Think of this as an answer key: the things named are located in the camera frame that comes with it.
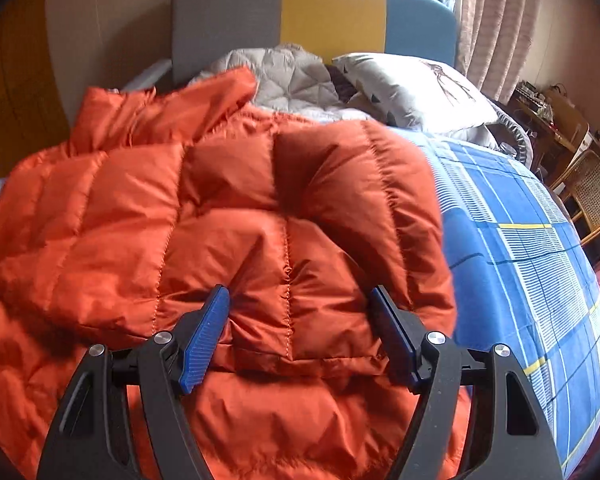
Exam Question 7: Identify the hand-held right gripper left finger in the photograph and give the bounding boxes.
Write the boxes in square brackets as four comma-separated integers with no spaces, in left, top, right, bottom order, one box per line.
[36,284,231,480]

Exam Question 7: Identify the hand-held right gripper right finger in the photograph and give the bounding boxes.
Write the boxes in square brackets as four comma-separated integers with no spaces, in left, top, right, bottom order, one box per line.
[369,285,565,480]

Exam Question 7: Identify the orange puffer jacket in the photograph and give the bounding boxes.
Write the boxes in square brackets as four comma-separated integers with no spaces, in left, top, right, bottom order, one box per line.
[0,66,473,480]

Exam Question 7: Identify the blue plaid bedsheet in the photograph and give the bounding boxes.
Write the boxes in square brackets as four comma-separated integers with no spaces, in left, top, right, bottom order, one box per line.
[0,125,600,480]

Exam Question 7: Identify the grey cloth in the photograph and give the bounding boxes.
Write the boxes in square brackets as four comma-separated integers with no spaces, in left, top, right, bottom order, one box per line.
[450,100,536,166]

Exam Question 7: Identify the white printed pillow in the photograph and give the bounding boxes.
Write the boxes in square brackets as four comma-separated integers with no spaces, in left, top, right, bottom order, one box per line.
[331,52,499,133]

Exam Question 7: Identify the wooden rattan chair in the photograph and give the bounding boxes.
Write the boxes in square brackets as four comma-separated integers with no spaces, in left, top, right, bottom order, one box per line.
[550,150,600,248]

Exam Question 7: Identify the grey quilted jacket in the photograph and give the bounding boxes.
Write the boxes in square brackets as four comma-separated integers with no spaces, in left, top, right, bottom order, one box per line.
[187,44,371,123]

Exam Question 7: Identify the cluttered wooden desk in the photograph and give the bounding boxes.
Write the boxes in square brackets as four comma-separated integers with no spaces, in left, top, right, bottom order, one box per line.
[510,82,600,171]

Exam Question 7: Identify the wooden wardrobe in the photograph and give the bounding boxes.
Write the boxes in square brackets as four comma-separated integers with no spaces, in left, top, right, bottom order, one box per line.
[0,0,73,191]

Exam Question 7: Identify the grey yellow blue headboard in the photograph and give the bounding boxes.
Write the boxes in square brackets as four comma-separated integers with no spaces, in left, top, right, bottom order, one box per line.
[171,0,458,86]

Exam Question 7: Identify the pale pink curtain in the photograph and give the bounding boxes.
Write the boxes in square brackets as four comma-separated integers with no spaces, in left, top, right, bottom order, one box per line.
[452,0,546,103]

